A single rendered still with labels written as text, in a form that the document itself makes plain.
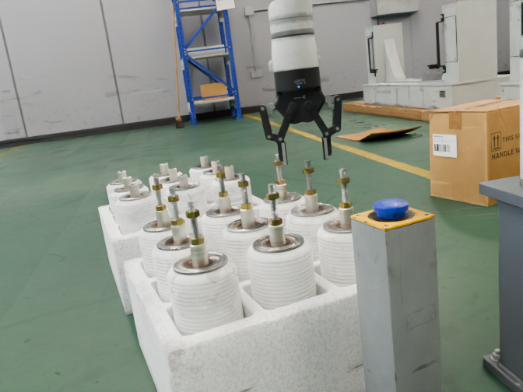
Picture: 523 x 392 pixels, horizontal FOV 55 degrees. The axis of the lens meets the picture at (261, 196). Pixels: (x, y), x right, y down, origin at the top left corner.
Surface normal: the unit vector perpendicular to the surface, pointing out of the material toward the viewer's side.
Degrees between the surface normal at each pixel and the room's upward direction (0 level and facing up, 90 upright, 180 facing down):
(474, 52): 90
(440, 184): 89
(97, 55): 90
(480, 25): 90
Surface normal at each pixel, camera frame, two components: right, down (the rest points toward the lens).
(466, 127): -0.88, 0.22
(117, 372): -0.12, -0.96
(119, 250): 0.37, 0.18
